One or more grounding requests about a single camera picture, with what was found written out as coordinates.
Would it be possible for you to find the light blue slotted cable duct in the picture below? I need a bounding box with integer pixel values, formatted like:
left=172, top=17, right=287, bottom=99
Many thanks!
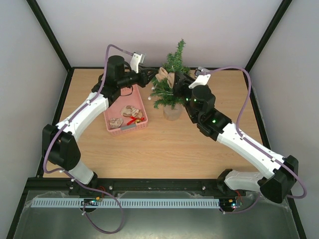
left=30, top=198, right=220, bottom=209

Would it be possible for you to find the wooden tree stump base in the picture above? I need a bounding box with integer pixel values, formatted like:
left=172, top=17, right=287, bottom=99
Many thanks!
left=163, top=104, right=183, bottom=121

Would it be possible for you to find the black enclosure frame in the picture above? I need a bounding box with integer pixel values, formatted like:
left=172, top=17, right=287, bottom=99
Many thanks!
left=4, top=0, right=309, bottom=239

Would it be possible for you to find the pink perforated plastic basket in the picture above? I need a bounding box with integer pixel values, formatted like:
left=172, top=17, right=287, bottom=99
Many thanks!
left=104, top=85, right=148, bottom=135

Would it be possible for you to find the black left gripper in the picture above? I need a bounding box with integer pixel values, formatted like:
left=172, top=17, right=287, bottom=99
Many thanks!
left=118, top=65, right=158, bottom=89

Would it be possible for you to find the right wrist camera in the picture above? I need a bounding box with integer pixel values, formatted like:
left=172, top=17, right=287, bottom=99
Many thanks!
left=189, top=67, right=211, bottom=89

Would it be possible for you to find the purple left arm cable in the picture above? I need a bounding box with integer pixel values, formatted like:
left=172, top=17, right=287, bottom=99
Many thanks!
left=42, top=44, right=125, bottom=234

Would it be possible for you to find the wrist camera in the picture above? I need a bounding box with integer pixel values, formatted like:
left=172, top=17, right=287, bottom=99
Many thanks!
left=189, top=67, right=211, bottom=89
left=130, top=52, right=146, bottom=73

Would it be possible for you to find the beige fabric bow ornament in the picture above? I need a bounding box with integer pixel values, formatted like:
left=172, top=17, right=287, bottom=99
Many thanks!
left=156, top=67, right=174, bottom=89

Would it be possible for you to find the small green christmas tree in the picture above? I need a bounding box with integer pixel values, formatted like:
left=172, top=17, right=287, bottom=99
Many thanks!
left=150, top=39, right=190, bottom=109

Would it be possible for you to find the gold bell with red ribbon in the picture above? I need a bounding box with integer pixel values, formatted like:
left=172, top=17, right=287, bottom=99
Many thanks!
left=127, top=116, right=145, bottom=125

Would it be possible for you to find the wooden heart ornament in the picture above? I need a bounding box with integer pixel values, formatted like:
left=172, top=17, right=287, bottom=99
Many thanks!
left=109, top=118, right=124, bottom=129

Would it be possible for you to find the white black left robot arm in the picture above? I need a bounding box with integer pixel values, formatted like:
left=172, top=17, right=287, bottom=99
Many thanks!
left=42, top=53, right=157, bottom=185

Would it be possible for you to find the clear fairy light string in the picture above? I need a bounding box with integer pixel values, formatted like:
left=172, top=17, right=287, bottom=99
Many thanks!
left=147, top=56, right=192, bottom=102

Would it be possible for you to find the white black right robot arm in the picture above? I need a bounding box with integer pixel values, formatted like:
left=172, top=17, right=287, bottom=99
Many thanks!
left=173, top=72, right=299, bottom=203

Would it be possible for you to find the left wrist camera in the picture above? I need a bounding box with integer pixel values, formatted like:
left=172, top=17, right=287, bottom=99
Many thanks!
left=130, top=52, right=146, bottom=73

